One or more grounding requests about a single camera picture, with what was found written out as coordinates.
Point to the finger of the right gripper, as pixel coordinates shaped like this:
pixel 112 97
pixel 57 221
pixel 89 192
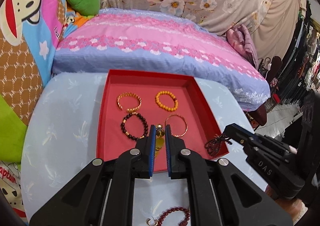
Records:
pixel 227 131
pixel 240 132

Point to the red jewelry box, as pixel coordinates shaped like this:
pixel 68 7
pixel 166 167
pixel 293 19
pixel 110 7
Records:
pixel 192 105

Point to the right hand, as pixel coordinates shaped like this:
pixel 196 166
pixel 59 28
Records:
pixel 306 166

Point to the folded pink cloth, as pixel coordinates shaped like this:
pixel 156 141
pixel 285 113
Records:
pixel 240 39

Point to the thin gold bangle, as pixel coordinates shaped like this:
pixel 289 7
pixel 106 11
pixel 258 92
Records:
pixel 178 124

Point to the gold twisted bangle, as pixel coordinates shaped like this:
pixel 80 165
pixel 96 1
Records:
pixel 129 102

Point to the pink and blue pillow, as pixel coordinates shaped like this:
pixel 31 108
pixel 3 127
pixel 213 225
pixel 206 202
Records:
pixel 150 41

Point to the purple garnet bead strand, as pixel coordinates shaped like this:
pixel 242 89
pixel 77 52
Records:
pixel 213 146

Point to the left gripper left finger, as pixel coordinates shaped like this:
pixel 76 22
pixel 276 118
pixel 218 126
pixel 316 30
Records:
pixel 119 177

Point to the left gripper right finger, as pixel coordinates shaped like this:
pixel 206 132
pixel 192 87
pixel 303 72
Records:
pixel 183 163

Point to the monkey cartoon blanket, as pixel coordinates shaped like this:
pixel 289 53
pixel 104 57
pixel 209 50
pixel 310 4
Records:
pixel 30 33

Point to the dark red chair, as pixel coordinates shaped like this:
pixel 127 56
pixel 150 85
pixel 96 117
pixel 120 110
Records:
pixel 268 68

